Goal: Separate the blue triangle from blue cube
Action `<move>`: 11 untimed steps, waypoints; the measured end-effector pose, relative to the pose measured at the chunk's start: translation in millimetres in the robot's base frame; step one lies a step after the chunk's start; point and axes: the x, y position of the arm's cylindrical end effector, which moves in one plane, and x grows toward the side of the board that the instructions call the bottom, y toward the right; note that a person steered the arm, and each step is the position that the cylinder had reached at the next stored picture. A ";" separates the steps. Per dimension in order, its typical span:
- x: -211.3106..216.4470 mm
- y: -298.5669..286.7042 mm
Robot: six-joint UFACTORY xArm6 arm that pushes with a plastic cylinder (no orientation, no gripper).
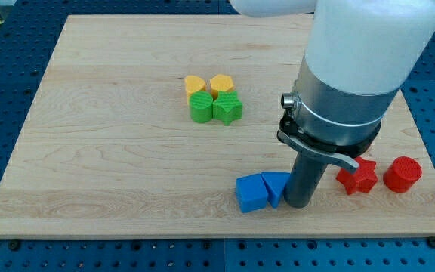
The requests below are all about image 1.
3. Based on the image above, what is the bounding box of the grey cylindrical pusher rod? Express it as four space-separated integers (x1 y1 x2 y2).
284 153 327 209

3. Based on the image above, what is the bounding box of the silver tool mount with clamp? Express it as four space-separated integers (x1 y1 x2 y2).
277 59 397 173

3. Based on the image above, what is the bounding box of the blue triangle block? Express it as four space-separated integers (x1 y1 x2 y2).
261 172 290 209

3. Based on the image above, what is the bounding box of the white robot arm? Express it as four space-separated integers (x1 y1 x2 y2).
231 0 435 208

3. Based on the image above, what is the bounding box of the blue cube block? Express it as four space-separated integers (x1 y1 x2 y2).
235 173 268 213

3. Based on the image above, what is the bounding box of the red star block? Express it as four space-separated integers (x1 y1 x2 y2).
335 156 378 195

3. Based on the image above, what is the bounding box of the red cylinder block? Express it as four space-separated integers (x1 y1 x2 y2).
383 156 422 193

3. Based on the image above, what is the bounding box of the green star block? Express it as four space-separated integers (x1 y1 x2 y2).
212 91 243 125

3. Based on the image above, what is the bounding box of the yellow hexagon block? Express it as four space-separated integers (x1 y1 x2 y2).
209 74 235 100

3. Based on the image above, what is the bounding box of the green cylinder block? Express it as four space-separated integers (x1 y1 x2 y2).
189 91 213 123

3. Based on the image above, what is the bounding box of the yellow semicircle block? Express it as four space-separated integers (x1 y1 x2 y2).
184 75 207 103

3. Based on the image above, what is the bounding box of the wooden board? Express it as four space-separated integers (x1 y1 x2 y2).
0 15 435 239

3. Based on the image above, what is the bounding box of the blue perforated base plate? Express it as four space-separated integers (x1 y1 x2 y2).
0 0 435 271

